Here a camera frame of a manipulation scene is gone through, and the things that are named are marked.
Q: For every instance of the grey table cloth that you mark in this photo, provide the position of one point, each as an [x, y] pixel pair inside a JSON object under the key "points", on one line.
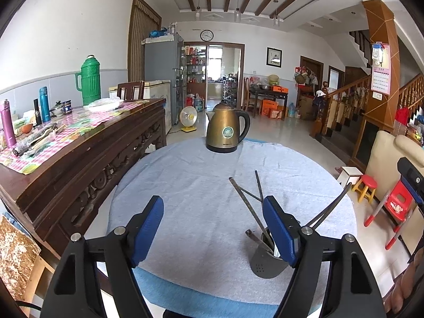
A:
{"points": [[198, 185]]}

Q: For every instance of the black bottle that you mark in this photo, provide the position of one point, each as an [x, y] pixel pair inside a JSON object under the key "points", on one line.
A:
{"points": [[37, 112]]}

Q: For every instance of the purple bottle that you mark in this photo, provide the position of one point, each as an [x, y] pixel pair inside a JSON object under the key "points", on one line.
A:
{"points": [[8, 124]]}

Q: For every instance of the speckled brown board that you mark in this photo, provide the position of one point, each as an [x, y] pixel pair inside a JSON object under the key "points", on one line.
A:
{"points": [[16, 258]]}

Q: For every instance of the hanging woven baskets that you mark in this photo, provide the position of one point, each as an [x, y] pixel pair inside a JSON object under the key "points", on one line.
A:
{"points": [[306, 76]]}

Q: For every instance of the dark wooden table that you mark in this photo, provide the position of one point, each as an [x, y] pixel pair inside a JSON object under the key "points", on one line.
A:
{"points": [[268, 92]]}

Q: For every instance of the white chest freezer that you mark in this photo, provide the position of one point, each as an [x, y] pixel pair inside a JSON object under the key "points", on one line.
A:
{"points": [[159, 102]]}

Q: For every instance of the green thermos flask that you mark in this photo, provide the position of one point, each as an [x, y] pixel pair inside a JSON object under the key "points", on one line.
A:
{"points": [[90, 79]]}

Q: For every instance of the bronze electric kettle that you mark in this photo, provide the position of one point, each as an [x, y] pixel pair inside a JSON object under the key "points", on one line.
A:
{"points": [[225, 129]]}

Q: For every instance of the metal utensil holder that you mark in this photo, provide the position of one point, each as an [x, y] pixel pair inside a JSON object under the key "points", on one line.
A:
{"points": [[266, 266]]}

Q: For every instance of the grey refrigerator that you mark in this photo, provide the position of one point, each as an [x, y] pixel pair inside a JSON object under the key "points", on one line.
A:
{"points": [[160, 59]]}

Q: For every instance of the yellow electric heater fan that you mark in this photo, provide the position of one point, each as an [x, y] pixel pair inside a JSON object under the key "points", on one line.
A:
{"points": [[188, 117]]}

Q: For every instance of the brown wooden door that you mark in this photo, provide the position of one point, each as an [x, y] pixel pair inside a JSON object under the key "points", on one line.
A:
{"points": [[311, 69]]}

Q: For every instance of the carved wooden sideboard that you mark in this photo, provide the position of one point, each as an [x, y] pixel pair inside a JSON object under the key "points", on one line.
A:
{"points": [[82, 159]]}

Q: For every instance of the small wooden stool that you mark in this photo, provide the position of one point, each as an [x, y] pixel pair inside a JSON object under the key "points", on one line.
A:
{"points": [[350, 173]]}

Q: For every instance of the beige sofa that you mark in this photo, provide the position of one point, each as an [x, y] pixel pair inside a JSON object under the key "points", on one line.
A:
{"points": [[387, 159]]}

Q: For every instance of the person's right hand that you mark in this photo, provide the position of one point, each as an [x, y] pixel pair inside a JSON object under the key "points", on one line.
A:
{"points": [[399, 291]]}

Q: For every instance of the framed wall picture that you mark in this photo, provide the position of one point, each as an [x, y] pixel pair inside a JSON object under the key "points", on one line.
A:
{"points": [[274, 56]]}

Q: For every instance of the wooden stair railing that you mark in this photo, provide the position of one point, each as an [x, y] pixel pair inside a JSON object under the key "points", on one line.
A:
{"points": [[347, 106]]}

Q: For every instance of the orange box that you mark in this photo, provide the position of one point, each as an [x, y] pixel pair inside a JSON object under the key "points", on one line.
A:
{"points": [[280, 88]]}

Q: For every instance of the red plastic chair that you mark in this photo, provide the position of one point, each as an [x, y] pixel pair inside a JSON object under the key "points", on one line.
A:
{"points": [[399, 202]]}

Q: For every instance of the white plastic bag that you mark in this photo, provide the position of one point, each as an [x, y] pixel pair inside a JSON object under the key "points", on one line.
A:
{"points": [[104, 104]]}

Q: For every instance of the orange cardboard boxes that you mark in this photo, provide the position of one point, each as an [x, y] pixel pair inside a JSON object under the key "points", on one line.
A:
{"points": [[273, 109]]}

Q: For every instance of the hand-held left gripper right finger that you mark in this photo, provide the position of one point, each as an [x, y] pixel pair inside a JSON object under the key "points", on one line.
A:
{"points": [[280, 232]]}

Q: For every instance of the blue bottle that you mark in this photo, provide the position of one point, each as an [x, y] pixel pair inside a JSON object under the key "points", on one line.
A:
{"points": [[45, 104]]}

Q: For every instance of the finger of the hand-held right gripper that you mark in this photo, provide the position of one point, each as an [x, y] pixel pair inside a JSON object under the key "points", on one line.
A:
{"points": [[410, 172]]}

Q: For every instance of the kitchen shelf rack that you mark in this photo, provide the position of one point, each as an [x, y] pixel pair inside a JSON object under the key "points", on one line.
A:
{"points": [[195, 63]]}

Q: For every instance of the blue water jug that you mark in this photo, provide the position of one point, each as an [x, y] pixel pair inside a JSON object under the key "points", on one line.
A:
{"points": [[198, 103], [291, 111]]}

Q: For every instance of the pile of black chopsticks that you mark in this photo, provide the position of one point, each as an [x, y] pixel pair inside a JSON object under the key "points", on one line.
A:
{"points": [[245, 203]]}

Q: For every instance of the blue tablecloth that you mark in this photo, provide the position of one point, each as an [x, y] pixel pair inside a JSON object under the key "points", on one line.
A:
{"points": [[205, 304]]}

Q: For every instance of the dark wooden chair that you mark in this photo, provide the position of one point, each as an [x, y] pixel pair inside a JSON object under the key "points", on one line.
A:
{"points": [[131, 91]]}

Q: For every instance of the small dark jar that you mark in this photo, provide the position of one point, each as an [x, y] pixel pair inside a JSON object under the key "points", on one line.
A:
{"points": [[67, 107]]}

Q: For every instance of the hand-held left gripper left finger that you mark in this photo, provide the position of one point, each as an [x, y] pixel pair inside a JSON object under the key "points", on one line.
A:
{"points": [[147, 235]]}

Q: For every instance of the pink wall calendar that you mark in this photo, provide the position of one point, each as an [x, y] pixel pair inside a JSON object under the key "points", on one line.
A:
{"points": [[381, 73]]}

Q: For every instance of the wooden dining chair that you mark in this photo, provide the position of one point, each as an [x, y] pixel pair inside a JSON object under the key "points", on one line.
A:
{"points": [[248, 92]]}

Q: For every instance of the brown door curtain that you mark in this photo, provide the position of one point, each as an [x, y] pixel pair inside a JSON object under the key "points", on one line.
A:
{"points": [[142, 36]]}

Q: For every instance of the pendant lamp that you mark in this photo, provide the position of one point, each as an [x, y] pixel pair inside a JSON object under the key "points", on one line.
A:
{"points": [[276, 20], [237, 15], [198, 11]]}

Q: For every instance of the red round stool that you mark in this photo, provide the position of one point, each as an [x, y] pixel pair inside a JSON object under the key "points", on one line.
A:
{"points": [[366, 182]]}

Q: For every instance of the round wall clock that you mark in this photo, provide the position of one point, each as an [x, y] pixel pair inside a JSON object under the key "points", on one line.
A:
{"points": [[207, 35]]}

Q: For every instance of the pink checked cloth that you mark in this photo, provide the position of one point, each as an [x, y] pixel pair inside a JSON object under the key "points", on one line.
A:
{"points": [[76, 124]]}

